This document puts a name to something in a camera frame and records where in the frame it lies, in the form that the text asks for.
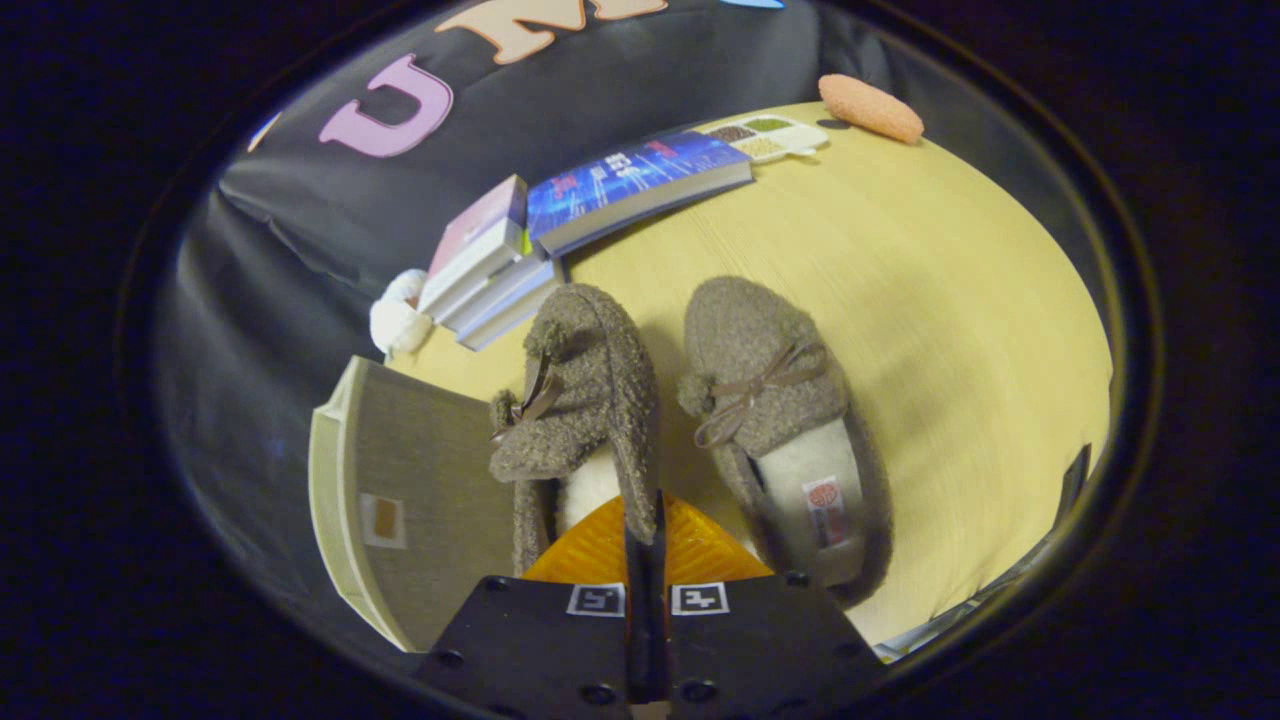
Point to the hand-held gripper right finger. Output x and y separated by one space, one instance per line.
770 650

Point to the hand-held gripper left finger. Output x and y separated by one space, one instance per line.
540 650

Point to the grey fabric storage box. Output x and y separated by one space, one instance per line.
440 470

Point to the brown fuzzy slipper shoe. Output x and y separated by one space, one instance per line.
590 380
760 370

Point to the pale grey object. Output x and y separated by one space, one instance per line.
960 610

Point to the white book with bluish edge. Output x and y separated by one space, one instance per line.
500 292
520 315

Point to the dark slim object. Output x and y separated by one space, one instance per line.
1073 485

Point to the white plush toy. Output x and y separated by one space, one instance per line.
398 320

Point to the pink cover book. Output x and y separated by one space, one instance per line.
480 235

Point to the black backdrop cloth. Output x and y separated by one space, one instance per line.
300 300

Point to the blue cover book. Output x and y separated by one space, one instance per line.
630 180

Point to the white divided spice tray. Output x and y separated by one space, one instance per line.
765 138

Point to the orange oval sponge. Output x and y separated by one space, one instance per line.
870 108

